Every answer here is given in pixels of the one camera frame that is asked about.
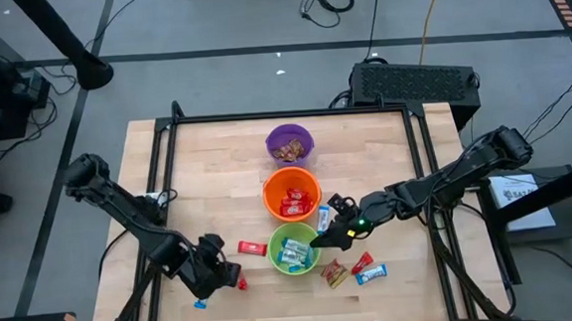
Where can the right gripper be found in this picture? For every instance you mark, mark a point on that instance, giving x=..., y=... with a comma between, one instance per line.
x=366, y=217

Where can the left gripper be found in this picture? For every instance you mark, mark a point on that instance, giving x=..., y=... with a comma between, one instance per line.
x=213, y=274

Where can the red KitKat bar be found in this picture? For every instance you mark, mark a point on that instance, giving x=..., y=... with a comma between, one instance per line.
x=293, y=211
x=288, y=201
x=298, y=194
x=308, y=205
x=252, y=248
x=243, y=283
x=362, y=263

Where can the gold Haribo gummy bag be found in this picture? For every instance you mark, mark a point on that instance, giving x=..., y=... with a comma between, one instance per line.
x=291, y=157
x=296, y=147
x=334, y=273
x=280, y=155

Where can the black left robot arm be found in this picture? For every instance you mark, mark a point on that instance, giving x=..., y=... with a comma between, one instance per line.
x=130, y=215

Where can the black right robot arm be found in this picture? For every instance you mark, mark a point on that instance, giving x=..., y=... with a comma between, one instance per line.
x=446, y=180

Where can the orange halloween bucket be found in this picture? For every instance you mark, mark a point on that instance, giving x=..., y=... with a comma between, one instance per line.
x=272, y=186

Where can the purple halloween bucket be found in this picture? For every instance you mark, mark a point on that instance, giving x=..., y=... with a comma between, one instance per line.
x=284, y=133

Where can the green jack-o'-lantern bucket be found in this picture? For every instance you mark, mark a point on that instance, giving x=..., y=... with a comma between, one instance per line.
x=276, y=253

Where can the black perforated computer case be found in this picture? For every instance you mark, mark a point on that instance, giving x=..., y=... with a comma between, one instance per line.
x=411, y=88

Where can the white printed sheet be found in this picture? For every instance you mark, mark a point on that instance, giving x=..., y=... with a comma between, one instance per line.
x=527, y=205

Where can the black diagonal beam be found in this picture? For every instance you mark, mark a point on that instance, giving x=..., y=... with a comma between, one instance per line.
x=556, y=189

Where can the black pole stand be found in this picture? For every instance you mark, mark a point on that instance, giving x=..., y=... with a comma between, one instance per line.
x=86, y=68

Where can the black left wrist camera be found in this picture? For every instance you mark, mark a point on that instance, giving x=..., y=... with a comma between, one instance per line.
x=211, y=243

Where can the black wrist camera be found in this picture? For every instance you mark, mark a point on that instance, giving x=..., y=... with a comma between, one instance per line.
x=341, y=204
x=211, y=243

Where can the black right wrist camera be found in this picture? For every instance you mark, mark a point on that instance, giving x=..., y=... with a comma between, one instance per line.
x=341, y=204

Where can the black aluminium table frame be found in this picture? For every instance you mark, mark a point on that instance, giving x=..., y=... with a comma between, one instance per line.
x=288, y=114

